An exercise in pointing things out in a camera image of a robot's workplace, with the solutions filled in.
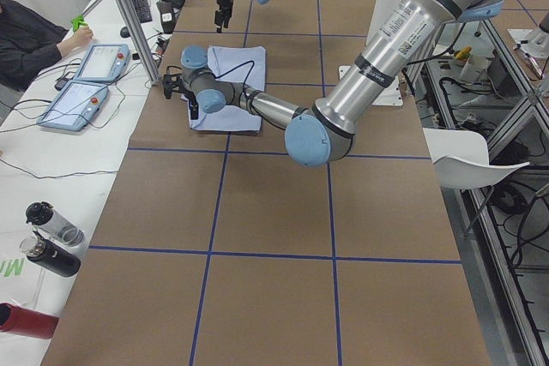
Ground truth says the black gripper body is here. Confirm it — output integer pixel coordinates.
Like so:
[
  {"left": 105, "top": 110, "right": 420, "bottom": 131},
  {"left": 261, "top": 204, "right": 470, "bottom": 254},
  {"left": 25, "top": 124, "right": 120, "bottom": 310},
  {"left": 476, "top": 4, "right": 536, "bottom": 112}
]
[
  {"left": 216, "top": 0, "right": 234, "bottom": 15},
  {"left": 180, "top": 83, "right": 197, "bottom": 105}
]

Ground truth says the blue striped button shirt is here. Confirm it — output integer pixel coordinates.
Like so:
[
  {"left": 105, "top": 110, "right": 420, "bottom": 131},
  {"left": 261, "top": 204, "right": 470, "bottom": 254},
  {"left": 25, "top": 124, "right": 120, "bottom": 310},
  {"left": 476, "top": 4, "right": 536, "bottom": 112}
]
[{"left": 181, "top": 45, "right": 266, "bottom": 133}]

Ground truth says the black device with label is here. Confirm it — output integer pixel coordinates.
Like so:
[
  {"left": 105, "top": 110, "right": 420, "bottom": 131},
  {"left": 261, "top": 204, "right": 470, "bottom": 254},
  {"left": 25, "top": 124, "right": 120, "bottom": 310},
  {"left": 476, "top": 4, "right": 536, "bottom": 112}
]
[{"left": 156, "top": 1, "right": 177, "bottom": 34}]

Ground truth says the black keyboard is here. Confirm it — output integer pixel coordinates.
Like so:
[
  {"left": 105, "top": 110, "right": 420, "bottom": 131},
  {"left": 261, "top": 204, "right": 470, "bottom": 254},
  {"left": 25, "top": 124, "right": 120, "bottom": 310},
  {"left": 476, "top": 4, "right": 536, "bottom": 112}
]
[{"left": 130, "top": 0, "right": 153, "bottom": 23}]

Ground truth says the black computer mouse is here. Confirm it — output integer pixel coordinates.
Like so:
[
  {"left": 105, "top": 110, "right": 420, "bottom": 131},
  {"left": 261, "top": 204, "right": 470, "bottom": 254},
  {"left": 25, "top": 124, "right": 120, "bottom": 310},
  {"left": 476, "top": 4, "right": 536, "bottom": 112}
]
[{"left": 119, "top": 27, "right": 130, "bottom": 39}]

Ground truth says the upper teach pendant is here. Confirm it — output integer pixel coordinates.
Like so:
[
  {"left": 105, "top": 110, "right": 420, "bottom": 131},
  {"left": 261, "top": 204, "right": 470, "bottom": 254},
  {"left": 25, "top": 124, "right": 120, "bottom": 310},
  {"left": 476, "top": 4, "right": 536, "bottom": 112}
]
[{"left": 74, "top": 44, "right": 131, "bottom": 84}]

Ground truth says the teach pendant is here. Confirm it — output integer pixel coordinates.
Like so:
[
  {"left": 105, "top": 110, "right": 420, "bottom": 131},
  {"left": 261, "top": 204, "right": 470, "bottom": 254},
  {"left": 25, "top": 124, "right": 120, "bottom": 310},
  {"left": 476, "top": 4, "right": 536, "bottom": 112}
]
[
  {"left": 36, "top": 81, "right": 109, "bottom": 132},
  {"left": 74, "top": 44, "right": 131, "bottom": 84}
]

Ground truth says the lower teach pendant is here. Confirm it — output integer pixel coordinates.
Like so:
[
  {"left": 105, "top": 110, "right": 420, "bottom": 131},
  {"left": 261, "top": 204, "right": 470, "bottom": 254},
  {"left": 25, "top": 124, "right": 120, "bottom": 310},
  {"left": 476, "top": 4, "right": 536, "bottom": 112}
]
[{"left": 36, "top": 81, "right": 109, "bottom": 132}]

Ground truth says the black smartphone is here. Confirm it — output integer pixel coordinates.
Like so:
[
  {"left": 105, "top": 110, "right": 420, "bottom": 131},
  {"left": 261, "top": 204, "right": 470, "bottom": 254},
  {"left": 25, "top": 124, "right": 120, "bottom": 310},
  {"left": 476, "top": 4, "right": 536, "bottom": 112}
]
[{"left": 54, "top": 76, "right": 73, "bottom": 91}]

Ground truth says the green object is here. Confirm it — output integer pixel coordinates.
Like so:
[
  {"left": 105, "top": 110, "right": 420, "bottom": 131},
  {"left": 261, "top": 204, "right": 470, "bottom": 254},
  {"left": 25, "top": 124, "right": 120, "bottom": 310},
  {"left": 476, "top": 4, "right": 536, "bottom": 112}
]
[{"left": 71, "top": 15, "right": 88, "bottom": 33}]

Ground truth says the seated person in black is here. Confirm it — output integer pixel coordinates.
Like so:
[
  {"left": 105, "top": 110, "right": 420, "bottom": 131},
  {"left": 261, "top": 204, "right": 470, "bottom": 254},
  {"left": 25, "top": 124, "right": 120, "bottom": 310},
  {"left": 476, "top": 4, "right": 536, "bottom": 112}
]
[{"left": 1, "top": 0, "right": 94, "bottom": 92}]

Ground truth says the clear water bottle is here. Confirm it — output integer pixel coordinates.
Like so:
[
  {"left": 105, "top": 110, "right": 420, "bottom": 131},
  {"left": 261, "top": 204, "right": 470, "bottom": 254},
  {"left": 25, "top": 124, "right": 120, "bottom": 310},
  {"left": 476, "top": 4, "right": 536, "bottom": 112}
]
[{"left": 25, "top": 201, "right": 84, "bottom": 247}]

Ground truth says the black bottle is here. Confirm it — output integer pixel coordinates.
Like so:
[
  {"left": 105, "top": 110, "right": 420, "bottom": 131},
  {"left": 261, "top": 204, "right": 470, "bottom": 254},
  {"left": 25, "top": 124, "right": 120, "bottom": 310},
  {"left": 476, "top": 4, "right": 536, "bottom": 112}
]
[{"left": 20, "top": 235, "right": 81, "bottom": 278}]

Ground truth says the white plastic chair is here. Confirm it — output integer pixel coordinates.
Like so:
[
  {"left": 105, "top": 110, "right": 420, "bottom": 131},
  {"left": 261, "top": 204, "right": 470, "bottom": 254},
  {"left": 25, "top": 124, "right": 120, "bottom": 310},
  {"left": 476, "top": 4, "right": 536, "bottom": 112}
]
[{"left": 423, "top": 128, "right": 529, "bottom": 189}]

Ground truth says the red bottle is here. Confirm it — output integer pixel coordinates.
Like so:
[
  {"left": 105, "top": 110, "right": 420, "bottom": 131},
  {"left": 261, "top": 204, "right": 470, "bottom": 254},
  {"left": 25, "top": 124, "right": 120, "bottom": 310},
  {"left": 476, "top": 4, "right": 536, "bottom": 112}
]
[{"left": 1, "top": 303, "right": 59, "bottom": 339}]

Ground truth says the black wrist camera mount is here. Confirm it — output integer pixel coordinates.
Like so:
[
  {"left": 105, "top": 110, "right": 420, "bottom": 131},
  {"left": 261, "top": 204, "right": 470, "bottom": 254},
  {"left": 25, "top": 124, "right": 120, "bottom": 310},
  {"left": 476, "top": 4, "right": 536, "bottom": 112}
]
[{"left": 162, "top": 74, "right": 183, "bottom": 99}]

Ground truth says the black camera cable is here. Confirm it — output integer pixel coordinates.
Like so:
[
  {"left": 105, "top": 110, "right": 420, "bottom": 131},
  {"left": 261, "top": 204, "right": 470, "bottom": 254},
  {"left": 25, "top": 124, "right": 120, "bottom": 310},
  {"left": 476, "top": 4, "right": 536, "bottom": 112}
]
[{"left": 165, "top": 60, "right": 255, "bottom": 101}]

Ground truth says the grey aluminium frame post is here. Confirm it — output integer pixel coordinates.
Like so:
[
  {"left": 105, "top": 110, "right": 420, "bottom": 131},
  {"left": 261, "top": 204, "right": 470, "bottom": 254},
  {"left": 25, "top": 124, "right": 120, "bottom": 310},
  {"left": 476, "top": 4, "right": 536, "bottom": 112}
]
[{"left": 115, "top": 0, "right": 160, "bottom": 86}]

